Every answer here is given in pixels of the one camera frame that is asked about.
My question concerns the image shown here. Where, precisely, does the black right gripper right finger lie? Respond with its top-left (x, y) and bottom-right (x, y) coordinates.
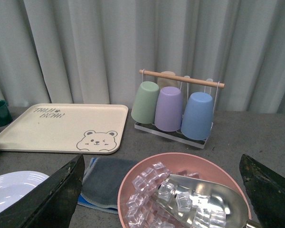
top-left (239, 154), bottom-right (285, 228)

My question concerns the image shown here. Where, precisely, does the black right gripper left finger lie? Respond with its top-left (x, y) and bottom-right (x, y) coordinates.
top-left (0, 154), bottom-right (85, 228)

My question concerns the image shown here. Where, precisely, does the white ribbed plate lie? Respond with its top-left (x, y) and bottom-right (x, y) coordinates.
top-left (0, 171), bottom-right (49, 213)

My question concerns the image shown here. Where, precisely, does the grey blue cleaning cloth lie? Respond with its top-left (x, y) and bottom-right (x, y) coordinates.
top-left (77, 157), bottom-right (137, 214)

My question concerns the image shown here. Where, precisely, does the pink bowl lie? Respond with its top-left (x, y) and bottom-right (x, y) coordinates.
top-left (117, 152), bottom-right (248, 228)

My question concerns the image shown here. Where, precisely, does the cream bear serving tray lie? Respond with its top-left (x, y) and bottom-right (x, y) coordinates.
top-left (0, 104), bottom-right (128, 154)

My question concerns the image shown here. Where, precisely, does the metal ice scoop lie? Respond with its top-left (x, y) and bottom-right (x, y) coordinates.
top-left (151, 174), bottom-right (261, 228)

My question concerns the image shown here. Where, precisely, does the clear ice cube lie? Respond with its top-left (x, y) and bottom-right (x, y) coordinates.
top-left (152, 161), bottom-right (169, 176)
top-left (158, 181), bottom-right (175, 202)
top-left (175, 192), bottom-right (192, 212)
top-left (132, 175), bottom-right (148, 192)

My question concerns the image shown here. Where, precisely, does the dark green mug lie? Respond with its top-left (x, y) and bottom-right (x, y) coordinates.
top-left (0, 100), bottom-right (13, 127)

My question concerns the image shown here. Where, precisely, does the blue upturned cup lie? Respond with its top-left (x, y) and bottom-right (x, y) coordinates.
top-left (180, 92), bottom-right (214, 140)

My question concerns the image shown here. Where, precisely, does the purple upturned cup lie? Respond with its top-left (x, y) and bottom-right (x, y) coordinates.
top-left (154, 86), bottom-right (183, 132)

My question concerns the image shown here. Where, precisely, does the green upturned cup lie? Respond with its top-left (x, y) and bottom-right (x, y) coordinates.
top-left (131, 81), bottom-right (160, 124)

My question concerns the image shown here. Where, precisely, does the beige upturned cup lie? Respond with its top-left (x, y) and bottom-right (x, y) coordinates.
top-left (157, 77), bottom-right (179, 90)

